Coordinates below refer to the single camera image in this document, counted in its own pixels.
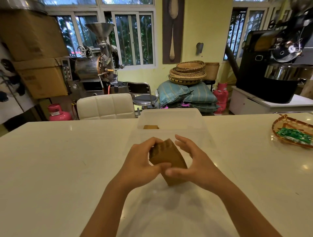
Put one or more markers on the person's right hand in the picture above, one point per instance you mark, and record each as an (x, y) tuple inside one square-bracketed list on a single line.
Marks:
[(204, 173)]

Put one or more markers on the person's left hand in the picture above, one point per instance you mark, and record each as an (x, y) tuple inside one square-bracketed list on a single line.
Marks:
[(137, 166)]

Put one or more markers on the person's left thumb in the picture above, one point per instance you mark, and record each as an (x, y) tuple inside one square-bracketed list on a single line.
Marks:
[(161, 167)]

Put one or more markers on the person's right thumb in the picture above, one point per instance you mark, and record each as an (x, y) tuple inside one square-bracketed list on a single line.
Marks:
[(176, 172)]

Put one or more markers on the brown paper bag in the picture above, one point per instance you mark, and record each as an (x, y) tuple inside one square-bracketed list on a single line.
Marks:
[(151, 127), (168, 156)]

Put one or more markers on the person's left forearm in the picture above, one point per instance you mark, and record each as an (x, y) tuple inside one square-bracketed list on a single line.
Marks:
[(105, 212)]

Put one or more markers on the person's right forearm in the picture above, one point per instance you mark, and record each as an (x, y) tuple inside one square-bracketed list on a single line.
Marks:
[(247, 214)]

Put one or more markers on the flat brown paper bag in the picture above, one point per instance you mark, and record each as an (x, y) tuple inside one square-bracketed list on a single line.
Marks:
[(151, 127)]

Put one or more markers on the clear plastic bin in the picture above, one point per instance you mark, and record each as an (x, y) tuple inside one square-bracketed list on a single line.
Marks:
[(171, 119)]

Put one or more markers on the chrome chair with black seat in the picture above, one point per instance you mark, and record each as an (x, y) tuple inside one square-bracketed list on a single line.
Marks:
[(144, 99)]

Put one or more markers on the blue woven sack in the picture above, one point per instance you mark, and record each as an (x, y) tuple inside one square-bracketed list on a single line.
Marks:
[(171, 94), (201, 94), (205, 107)]

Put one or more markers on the white padded chair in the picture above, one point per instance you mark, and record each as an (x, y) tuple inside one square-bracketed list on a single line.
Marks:
[(105, 107)]

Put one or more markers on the pink gas cylinder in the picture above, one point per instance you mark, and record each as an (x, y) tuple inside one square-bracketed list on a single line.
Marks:
[(221, 96), (57, 113)]

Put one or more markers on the white cabinet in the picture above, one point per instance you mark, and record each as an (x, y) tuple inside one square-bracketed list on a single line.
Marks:
[(244, 103)]

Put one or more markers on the stack of flat woven baskets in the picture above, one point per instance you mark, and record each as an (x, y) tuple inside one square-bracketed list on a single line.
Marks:
[(188, 72)]

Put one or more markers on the tall woven basket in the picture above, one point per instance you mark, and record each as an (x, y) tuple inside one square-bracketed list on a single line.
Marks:
[(212, 70)]

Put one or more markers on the woven bamboo tray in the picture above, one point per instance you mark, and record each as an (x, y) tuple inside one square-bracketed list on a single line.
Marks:
[(281, 123)]

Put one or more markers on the silver coffee roaster machine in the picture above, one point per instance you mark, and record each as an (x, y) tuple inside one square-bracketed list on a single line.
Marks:
[(97, 66)]

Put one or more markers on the pile of green packets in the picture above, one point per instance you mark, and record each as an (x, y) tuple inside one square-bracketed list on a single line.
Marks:
[(294, 135)]

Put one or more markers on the white framed window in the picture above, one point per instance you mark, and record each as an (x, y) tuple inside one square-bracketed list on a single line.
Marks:
[(244, 22), (132, 36)]

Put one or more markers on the black coffee roaster machine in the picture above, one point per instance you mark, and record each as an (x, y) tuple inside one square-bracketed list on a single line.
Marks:
[(271, 66)]

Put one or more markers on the small cardboard box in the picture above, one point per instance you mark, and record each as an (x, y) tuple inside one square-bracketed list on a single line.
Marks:
[(42, 78)]

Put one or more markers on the panda ink painting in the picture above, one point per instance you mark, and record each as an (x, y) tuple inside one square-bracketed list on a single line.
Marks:
[(11, 85)]

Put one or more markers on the large cardboard box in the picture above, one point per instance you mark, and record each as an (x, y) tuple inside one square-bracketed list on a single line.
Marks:
[(31, 34)]

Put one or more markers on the grey wall lamp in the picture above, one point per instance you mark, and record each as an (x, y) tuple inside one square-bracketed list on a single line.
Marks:
[(199, 48)]

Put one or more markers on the brown spoon wall picture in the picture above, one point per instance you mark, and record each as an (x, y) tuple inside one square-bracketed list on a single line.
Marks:
[(173, 31)]

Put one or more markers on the silver metal duct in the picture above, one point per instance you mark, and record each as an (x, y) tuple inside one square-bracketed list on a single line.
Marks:
[(22, 4)]

